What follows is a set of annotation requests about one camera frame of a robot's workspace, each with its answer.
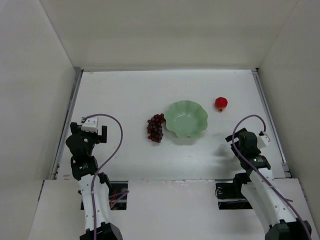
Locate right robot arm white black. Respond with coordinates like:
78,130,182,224
226,128,312,240

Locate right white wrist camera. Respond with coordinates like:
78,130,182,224
257,131,271,149

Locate right aluminium frame rail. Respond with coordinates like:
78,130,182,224
251,68,292,179

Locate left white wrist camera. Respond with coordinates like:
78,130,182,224
80,116,99,134

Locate dark red fake grapes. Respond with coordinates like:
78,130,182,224
146,113,166,143

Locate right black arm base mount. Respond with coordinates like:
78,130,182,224
214,182,252,210

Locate aluminium frame rail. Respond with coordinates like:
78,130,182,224
251,68,292,179
48,66,84,180

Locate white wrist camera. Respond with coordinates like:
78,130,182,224
80,116,99,134
257,131,271,149

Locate red fake pomegranate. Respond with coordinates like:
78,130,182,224
214,97,228,112

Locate green lotus-shaped fruit bowl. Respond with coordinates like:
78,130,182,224
164,100,208,138

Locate left aluminium frame rail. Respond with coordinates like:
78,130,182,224
48,66,84,180

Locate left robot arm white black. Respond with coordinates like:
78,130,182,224
65,117,123,240

